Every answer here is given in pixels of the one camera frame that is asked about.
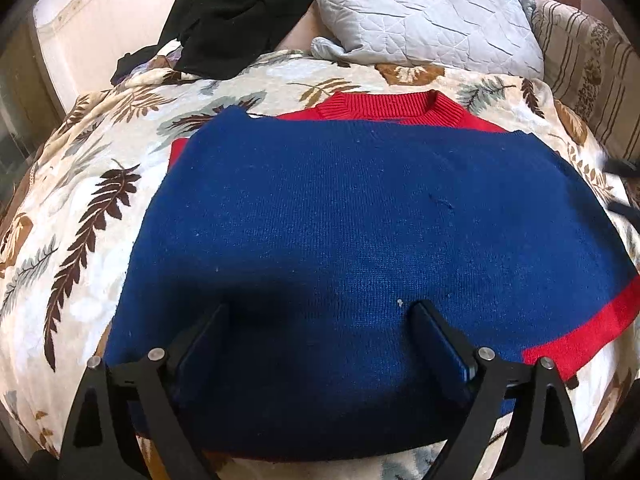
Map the pink pillow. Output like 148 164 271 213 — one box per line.
279 0 327 54

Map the leaf print blanket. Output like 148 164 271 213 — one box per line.
0 49 640 480

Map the grey quilted pillow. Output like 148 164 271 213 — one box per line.
290 0 545 81

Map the black garment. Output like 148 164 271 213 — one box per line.
111 0 321 86

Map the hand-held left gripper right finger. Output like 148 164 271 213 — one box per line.
409 299 587 480

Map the red and blue knit sweater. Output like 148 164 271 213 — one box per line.
102 89 640 464

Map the striped brown sofa cushion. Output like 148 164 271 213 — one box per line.
530 0 640 162

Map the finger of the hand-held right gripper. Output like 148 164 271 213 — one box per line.
606 201 640 233
601 156 640 182

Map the glass door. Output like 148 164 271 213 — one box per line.
0 22 62 201

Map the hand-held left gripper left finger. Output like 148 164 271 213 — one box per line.
56 303 231 480

